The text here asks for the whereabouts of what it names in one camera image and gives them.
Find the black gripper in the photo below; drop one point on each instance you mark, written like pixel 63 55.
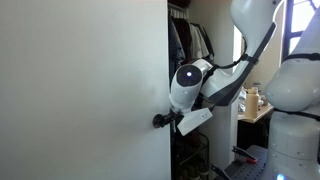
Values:
pixel 160 120

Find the white sliding closet door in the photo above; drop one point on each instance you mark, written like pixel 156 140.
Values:
pixel 80 82

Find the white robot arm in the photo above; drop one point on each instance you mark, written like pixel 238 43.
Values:
pixel 294 91

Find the closet clothes rod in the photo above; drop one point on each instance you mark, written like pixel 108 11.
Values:
pixel 176 8

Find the beige hanging shirt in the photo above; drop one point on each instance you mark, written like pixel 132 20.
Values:
pixel 200 43

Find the black hanging garment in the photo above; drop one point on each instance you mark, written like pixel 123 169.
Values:
pixel 179 43

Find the beige water bottle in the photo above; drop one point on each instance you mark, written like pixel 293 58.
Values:
pixel 252 103

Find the wooden side table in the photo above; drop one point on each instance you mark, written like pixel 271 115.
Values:
pixel 253 130

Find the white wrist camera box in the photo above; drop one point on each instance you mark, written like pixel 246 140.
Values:
pixel 193 119

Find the black wire shoe rack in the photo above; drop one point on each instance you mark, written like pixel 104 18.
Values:
pixel 190 157

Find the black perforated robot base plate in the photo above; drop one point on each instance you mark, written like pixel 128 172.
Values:
pixel 239 169

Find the red handled black clamp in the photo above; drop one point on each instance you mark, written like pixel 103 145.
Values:
pixel 249 158

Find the dark window frame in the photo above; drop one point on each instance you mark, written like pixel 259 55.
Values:
pixel 298 14

